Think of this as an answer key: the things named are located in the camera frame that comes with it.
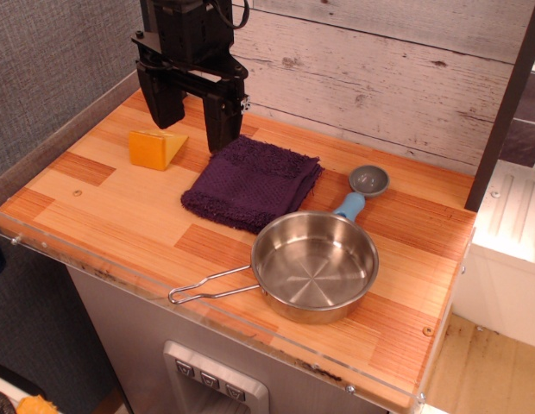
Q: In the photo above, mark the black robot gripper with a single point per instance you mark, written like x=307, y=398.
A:
x=191, y=54

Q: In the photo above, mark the purple towel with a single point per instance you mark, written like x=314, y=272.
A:
x=250, y=183

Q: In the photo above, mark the yellow cheese wedge block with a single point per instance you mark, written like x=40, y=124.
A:
x=154, y=149

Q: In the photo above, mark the clear acrylic edge guard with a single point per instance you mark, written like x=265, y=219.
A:
x=381, y=352

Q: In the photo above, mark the grey cabinet with dispenser panel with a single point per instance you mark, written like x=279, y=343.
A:
x=167, y=363

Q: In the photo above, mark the orange object bottom left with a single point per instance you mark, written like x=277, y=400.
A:
x=36, y=405

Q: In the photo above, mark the grey scoop with blue handle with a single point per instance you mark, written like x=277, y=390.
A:
x=366, y=181

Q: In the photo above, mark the steel pot with wire handle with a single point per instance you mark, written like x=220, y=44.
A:
x=313, y=267

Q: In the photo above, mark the dark right shelf post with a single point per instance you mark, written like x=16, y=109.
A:
x=513, y=93

